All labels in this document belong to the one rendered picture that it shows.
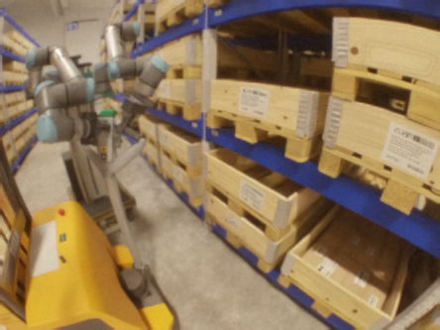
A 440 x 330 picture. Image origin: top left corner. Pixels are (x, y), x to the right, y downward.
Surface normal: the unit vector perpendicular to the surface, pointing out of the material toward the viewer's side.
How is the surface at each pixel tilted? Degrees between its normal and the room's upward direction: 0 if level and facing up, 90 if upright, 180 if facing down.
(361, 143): 90
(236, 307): 0
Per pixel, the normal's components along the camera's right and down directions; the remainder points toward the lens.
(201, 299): 0.03, -0.90
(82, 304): 0.22, -0.93
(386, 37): -0.79, 0.25
